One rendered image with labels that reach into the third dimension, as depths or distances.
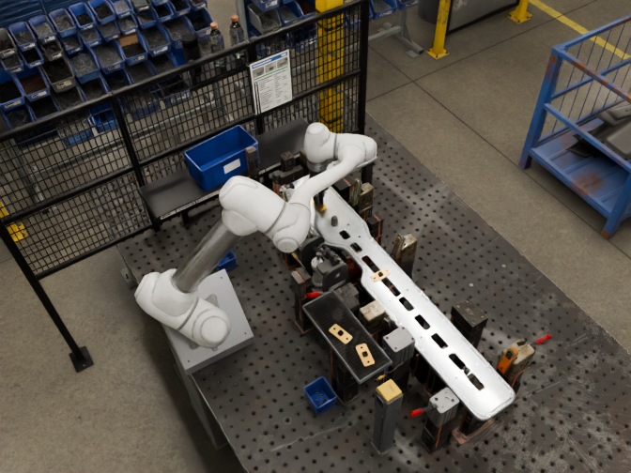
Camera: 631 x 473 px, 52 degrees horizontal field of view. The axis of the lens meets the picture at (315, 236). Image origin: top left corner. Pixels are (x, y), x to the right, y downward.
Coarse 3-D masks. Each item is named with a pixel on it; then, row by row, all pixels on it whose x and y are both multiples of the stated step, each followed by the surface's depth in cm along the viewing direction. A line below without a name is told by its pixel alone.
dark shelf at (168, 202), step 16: (288, 128) 324; (304, 128) 324; (272, 144) 317; (288, 144) 316; (272, 160) 309; (176, 176) 304; (144, 192) 298; (160, 192) 298; (176, 192) 297; (192, 192) 297; (208, 192) 297; (160, 208) 291; (176, 208) 291
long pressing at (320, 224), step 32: (320, 224) 287; (352, 224) 286; (352, 256) 274; (384, 256) 274; (384, 288) 264; (416, 288) 264; (448, 320) 253; (448, 352) 244; (448, 384) 235; (480, 416) 227
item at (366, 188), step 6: (366, 186) 295; (372, 186) 295; (360, 192) 296; (366, 192) 293; (372, 192) 295; (360, 198) 293; (366, 198) 296; (372, 198) 298; (360, 204) 296; (366, 204) 299; (372, 204) 302; (354, 210) 305; (360, 210) 299; (366, 210) 303; (360, 216) 303; (366, 216) 308
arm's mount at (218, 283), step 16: (224, 272) 275; (208, 288) 273; (224, 288) 275; (224, 304) 275; (240, 320) 277; (176, 336) 268; (240, 336) 278; (176, 352) 275; (192, 352) 271; (208, 352) 273; (224, 352) 277; (192, 368) 273
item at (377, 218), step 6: (372, 216) 290; (378, 216) 290; (366, 222) 291; (372, 222) 288; (378, 222) 289; (372, 228) 289; (378, 228) 292; (372, 234) 292; (378, 234) 295; (378, 240) 300; (372, 264) 309
